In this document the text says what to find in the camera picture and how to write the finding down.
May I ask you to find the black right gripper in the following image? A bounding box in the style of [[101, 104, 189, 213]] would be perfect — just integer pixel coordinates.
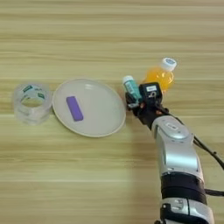
[[124, 91, 171, 130]]

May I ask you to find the teal and white glue stick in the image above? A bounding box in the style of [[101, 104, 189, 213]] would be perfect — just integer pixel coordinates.
[[122, 74, 143, 103]]

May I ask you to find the orange juice bottle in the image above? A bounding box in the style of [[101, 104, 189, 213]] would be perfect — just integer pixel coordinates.
[[142, 57, 178, 95]]

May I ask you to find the beige round plate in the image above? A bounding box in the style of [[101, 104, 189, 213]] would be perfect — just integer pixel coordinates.
[[52, 78, 127, 138]]

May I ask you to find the purple eraser block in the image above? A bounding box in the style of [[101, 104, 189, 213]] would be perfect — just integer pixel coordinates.
[[66, 95, 85, 123]]

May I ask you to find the clear tape roll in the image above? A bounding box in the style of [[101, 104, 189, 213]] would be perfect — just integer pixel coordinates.
[[11, 82, 54, 126]]

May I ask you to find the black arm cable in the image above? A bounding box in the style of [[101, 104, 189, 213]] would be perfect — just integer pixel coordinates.
[[192, 135, 224, 198]]

